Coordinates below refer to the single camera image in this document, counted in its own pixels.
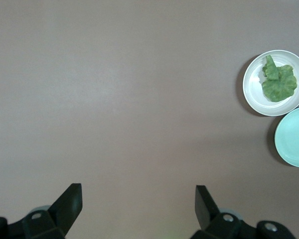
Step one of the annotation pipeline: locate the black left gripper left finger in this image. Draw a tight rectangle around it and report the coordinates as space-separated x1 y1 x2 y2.
0 183 83 239

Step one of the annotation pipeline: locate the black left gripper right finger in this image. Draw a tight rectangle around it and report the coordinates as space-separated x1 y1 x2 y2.
189 185 296 239

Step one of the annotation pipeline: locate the green lettuce leaf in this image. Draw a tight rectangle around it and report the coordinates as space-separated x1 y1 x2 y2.
261 55 298 103

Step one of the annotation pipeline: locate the light green round plate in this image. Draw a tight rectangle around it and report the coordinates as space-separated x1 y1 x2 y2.
274 105 299 168

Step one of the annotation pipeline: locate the beige round plate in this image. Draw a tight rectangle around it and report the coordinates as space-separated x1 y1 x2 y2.
242 49 299 117

